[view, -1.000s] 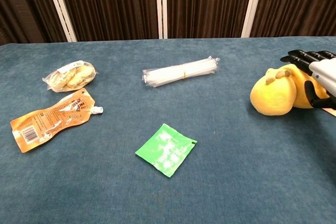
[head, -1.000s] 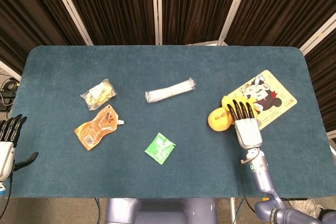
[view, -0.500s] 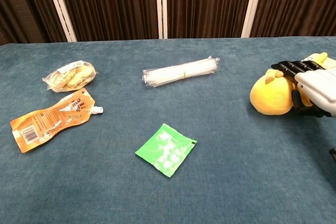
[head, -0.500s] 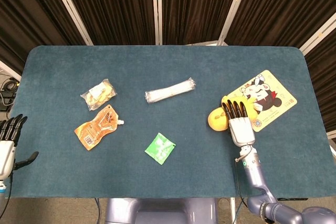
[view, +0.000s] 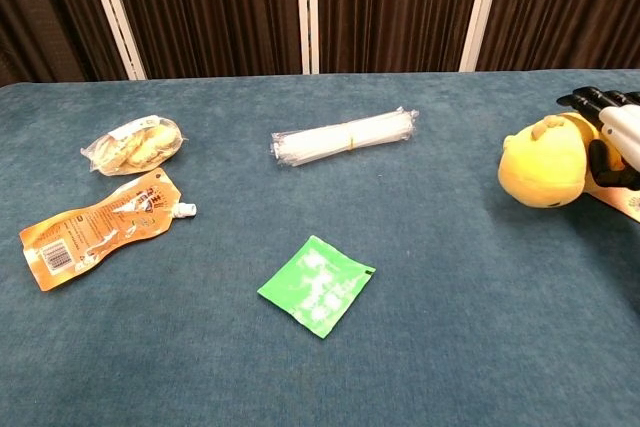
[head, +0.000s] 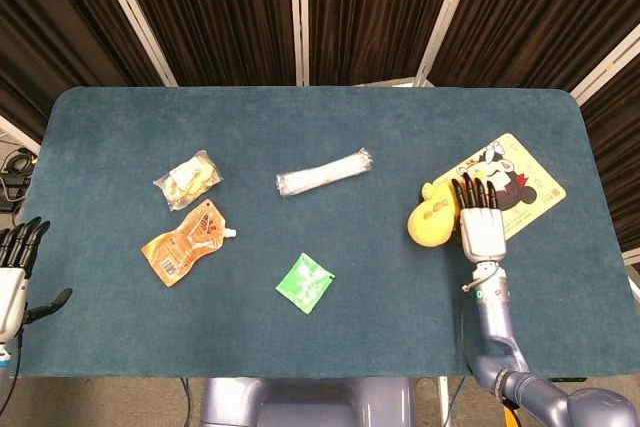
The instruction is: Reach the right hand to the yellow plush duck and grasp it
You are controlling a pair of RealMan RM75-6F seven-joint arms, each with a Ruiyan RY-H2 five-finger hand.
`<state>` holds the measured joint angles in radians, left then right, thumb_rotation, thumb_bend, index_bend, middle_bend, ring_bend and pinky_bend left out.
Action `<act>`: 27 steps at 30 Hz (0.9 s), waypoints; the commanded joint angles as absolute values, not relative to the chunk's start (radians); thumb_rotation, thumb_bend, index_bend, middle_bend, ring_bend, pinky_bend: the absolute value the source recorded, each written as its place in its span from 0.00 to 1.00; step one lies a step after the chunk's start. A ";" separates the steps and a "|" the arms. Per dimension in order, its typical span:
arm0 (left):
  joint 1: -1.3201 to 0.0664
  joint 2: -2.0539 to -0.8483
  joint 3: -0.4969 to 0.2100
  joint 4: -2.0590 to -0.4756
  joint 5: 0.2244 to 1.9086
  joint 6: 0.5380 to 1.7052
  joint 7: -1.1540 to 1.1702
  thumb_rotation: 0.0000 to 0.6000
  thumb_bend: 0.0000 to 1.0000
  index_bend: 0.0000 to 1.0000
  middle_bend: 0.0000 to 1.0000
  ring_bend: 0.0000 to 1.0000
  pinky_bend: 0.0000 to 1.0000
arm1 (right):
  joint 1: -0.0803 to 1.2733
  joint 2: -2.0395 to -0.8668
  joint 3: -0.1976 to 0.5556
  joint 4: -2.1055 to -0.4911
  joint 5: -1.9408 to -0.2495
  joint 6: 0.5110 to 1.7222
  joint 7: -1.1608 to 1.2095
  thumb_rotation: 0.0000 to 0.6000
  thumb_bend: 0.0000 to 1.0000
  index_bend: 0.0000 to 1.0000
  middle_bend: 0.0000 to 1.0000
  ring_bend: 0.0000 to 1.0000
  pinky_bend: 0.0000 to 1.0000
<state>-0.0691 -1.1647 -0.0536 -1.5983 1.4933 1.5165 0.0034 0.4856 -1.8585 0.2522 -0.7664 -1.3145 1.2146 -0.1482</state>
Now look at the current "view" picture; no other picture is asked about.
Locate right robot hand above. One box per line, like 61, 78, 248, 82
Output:
556, 86, 640, 192

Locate yellow plush toy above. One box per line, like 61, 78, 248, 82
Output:
497, 112, 626, 210

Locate paper hang tag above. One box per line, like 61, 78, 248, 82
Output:
588, 187, 640, 224

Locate bundle of white straws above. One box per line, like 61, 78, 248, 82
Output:
270, 105, 420, 168

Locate green sachet packet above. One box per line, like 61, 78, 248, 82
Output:
256, 234, 377, 341

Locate teal velvet table cloth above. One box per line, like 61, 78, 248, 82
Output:
0, 66, 640, 427

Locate dark brown pleated curtain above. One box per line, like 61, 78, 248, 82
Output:
0, 0, 640, 89

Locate bagged bread rolls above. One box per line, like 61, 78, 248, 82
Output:
80, 114, 187, 178

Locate orange spouted drink pouch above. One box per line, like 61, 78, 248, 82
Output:
18, 167, 198, 293

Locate white screen frame post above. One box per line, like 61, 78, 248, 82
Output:
81, 0, 148, 81
294, 0, 321, 75
458, 0, 507, 73

